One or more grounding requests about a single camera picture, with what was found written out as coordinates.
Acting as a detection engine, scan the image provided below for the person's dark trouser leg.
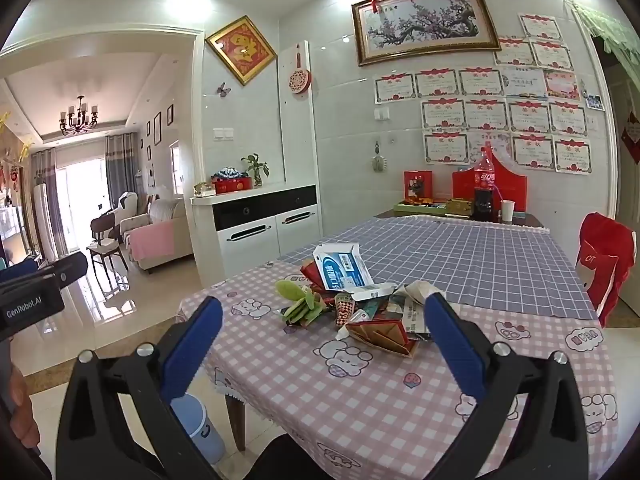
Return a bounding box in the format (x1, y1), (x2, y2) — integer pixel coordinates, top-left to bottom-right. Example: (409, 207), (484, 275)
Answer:
(240, 432), (341, 480)

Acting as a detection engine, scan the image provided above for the framed blossom painting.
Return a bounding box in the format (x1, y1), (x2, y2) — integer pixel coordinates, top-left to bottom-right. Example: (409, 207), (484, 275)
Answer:
(351, 0), (502, 67)

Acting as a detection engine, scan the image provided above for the green crumpled wrapper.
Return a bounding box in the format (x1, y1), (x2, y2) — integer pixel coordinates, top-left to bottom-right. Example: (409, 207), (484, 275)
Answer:
(276, 280), (326, 326)

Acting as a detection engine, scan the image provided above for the blue white cardboard box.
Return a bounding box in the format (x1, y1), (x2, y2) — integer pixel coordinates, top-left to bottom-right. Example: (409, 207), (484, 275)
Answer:
(312, 242), (396, 303)

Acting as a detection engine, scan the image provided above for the large red gift bag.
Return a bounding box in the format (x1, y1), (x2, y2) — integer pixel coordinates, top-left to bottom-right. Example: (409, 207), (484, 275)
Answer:
(452, 152), (528, 213)

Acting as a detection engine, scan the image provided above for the green lace door curtain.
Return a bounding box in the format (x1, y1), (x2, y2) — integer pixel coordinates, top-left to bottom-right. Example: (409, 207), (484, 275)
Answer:
(572, 2), (640, 56)

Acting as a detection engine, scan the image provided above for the red tan paper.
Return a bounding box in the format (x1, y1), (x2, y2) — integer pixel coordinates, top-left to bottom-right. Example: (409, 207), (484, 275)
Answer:
(346, 319), (418, 358)

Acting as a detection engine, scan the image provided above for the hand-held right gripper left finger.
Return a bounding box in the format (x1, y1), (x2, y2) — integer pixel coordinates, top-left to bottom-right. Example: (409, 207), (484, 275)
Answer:
(55, 296), (224, 480)

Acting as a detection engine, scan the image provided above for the green flat tray box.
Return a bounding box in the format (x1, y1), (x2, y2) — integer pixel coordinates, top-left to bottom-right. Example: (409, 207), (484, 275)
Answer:
(394, 200), (446, 217)

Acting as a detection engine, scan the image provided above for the pink blanket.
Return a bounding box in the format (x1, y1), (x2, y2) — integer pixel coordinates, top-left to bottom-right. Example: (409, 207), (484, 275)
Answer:
(129, 222), (176, 258)

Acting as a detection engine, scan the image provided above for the cola bottle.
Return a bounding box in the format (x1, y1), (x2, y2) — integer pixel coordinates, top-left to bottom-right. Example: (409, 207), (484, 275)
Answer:
(472, 142), (498, 222)

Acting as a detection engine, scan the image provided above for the red chair cover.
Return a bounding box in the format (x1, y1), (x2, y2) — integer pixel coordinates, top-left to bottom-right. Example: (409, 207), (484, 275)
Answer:
(575, 212), (637, 328)

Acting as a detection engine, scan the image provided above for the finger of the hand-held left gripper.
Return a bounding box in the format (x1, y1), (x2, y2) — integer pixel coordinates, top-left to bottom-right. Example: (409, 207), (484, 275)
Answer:
(35, 251), (89, 288)

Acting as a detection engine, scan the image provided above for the red round wall ornament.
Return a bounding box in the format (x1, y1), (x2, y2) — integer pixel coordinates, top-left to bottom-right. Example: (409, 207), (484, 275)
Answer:
(289, 44), (313, 96)

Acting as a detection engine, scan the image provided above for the white standing air conditioner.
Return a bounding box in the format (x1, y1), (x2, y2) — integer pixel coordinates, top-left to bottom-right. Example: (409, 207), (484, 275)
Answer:
(32, 183), (56, 261)

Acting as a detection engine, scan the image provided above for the potted green plant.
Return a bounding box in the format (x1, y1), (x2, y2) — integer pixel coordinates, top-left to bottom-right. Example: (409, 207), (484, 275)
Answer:
(241, 153), (270, 188)

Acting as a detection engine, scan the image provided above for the white black sideboard cabinet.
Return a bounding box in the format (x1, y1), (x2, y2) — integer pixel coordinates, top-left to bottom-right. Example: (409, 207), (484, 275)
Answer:
(191, 185), (321, 278)

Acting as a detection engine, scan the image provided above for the pink checked tablecloth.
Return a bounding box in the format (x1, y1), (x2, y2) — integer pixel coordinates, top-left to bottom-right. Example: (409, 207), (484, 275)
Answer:
(177, 260), (618, 480)

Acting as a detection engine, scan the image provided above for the dark wooden chair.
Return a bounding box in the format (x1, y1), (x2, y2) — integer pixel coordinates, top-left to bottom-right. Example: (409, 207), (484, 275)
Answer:
(87, 207), (130, 276)

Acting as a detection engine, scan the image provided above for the beige sofa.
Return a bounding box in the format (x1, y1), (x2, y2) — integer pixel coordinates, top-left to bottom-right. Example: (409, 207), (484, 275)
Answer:
(120, 197), (193, 273)

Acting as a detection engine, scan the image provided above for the person's left hand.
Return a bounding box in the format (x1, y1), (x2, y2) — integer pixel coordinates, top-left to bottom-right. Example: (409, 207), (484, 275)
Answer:
(9, 362), (42, 448)

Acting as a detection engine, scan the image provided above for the newspaper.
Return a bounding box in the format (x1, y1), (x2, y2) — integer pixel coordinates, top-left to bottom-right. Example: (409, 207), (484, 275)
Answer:
(390, 280), (448, 343)

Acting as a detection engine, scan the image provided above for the striped grey curtain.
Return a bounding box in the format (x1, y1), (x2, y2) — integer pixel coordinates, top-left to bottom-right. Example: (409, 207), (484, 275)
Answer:
(104, 132), (137, 211)

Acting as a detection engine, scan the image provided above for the black chandelier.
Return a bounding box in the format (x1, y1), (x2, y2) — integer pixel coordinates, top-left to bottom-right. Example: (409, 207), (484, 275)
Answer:
(58, 95), (99, 136)

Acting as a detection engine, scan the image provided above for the diamond red gold picture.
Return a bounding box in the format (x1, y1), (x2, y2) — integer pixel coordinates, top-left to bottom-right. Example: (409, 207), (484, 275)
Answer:
(205, 15), (278, 86)

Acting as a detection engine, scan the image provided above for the white armchair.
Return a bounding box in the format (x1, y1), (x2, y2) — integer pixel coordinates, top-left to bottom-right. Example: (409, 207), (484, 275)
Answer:
(107, 191), (139, 222)

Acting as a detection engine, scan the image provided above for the blue plastic wastebasket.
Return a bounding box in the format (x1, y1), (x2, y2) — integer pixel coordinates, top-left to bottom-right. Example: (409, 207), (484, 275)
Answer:
(170, 392), (227, 466)

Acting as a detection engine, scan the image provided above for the wall of framed certificates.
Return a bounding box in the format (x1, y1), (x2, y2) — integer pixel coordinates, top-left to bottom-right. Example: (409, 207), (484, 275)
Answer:
(374, 12), (593, 173)

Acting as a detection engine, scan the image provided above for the red gift tin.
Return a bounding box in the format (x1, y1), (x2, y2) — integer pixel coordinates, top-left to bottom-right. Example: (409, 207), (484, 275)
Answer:
(212, 176), (252, 194)

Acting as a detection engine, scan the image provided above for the grey checked tablecloth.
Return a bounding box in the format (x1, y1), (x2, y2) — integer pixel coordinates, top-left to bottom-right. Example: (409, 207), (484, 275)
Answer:
(277, 215), (601, 320)

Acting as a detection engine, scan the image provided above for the red square gift box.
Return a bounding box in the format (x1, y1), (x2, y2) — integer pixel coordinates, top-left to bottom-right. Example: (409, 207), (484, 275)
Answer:
(404, 170), (435, 204)

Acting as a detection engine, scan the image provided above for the red paper door ornament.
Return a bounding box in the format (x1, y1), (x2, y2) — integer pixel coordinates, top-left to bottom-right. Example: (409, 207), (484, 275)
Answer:
(621, 112), (640, 163)

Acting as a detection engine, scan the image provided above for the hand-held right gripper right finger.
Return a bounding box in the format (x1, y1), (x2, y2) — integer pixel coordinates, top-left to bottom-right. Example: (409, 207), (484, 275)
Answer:
(424, 292), (590, 480)

